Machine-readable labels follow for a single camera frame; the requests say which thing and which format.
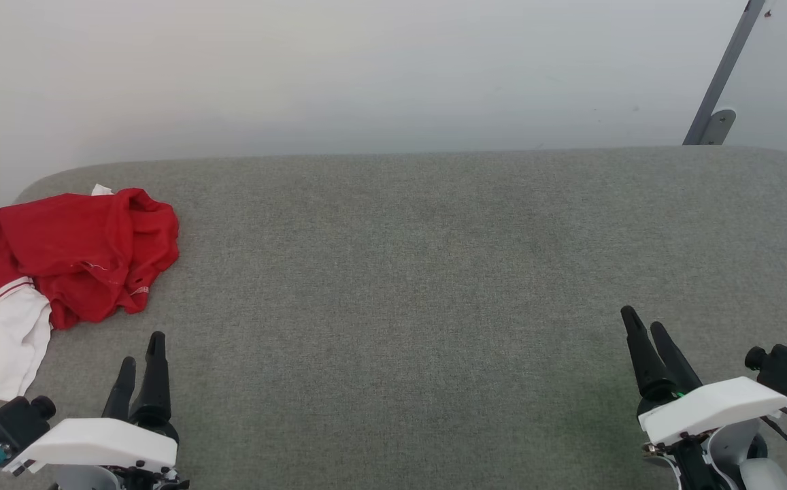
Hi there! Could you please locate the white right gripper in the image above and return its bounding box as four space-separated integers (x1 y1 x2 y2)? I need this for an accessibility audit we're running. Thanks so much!
620 306 787 490

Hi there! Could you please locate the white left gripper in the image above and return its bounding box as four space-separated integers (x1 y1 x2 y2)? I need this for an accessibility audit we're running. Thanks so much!
3 331 190 490

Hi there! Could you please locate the red and white basketball jersey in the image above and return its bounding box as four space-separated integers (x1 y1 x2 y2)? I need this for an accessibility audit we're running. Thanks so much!
0 184 181 404

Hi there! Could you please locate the grey fabric sofa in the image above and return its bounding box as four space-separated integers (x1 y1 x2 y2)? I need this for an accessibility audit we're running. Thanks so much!
0 146 787 490

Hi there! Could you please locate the grey metal post bracket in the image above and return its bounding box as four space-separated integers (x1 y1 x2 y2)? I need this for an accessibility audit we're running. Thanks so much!
698 109 737 146

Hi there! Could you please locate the grey metal wall post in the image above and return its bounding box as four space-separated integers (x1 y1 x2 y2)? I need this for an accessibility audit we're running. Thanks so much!
682 0 769 146

